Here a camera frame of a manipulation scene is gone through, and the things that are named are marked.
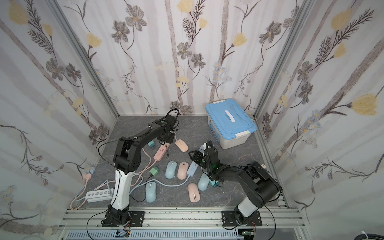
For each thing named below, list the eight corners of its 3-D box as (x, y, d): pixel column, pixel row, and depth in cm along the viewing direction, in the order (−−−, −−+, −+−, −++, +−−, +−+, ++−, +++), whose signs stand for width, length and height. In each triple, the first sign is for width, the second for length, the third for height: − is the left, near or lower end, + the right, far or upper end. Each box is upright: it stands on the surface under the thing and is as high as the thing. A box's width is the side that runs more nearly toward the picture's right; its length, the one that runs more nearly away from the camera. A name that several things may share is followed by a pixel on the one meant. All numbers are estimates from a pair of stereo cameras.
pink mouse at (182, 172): (176, 178, 90) (175, 177, 87) (180, 163, 96) (180, 161, 94) (185, 180, 89) (185, 178, 87) (189, 164, 96) (189, 162, 93)
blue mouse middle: (165, 178, 90) (165, 177, 88) (167, 163, 96) (167, 161, 94) (176, 178, 90) (175, 177, 88) (177, 163, 96) (176, 161, 94)
